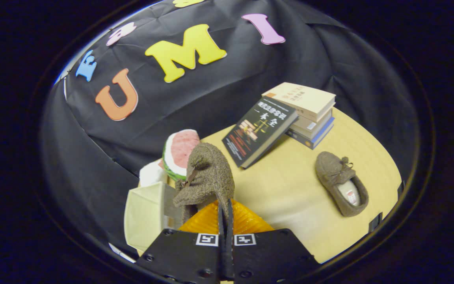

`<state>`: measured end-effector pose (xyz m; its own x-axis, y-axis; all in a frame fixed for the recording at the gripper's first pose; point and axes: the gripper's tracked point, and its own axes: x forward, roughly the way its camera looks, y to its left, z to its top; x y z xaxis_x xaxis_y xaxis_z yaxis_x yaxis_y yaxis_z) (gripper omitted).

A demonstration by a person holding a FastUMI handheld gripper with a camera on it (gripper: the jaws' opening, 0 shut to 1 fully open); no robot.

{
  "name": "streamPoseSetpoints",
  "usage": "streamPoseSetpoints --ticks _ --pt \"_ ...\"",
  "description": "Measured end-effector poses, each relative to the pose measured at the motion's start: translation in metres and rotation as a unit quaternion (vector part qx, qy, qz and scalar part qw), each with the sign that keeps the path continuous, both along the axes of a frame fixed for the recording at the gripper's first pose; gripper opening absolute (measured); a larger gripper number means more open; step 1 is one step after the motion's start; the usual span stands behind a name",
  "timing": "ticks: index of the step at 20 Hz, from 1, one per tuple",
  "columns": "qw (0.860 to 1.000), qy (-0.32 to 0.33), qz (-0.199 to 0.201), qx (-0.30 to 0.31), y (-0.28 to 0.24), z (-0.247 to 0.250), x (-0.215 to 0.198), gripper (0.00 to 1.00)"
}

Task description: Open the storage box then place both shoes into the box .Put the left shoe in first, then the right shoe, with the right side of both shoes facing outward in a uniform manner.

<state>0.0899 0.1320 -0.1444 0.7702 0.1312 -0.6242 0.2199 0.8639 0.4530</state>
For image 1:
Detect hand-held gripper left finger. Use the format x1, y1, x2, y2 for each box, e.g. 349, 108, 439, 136
136, 199, 227, 284

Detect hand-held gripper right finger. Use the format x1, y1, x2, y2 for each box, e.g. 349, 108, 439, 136
226, 199, 318, 284

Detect cream storage box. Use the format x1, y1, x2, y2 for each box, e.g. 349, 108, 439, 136
124, 181, 184, 253

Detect brown fleece shoe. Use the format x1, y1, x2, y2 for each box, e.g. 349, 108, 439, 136
315, 151, 369, 217
173, 143, 235, 225

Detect white plush toy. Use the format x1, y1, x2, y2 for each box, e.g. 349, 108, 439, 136
139, 160, 168, 188

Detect watermelon slice plush toy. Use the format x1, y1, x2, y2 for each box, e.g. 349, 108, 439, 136
162, 129, 201, 182

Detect black cover book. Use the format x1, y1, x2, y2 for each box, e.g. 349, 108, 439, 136
222, 97, 299, 169

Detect blue edged book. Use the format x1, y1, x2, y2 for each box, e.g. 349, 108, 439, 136
285, 117, 335, 149

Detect grey white book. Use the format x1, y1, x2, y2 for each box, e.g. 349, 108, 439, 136
290, 108, 333, 139

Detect cream cover book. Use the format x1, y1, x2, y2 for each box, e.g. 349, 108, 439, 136
262, 82, 336, 123

